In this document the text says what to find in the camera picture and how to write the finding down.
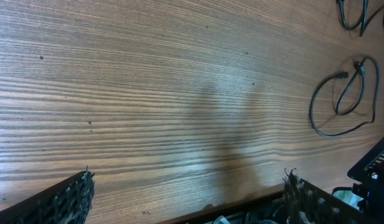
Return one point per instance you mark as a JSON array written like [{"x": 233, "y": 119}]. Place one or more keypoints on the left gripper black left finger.
[{"x": 68, "y": 201}]

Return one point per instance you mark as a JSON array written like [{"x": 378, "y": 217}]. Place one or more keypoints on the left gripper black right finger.
[{"x": 306, "y": 203}]

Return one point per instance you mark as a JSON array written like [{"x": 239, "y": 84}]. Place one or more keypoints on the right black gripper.
[{"x": 369, "y": 170}]

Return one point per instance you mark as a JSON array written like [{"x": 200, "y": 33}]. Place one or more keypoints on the black usb cable white plug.
[{"x": 363, "y": 20}]

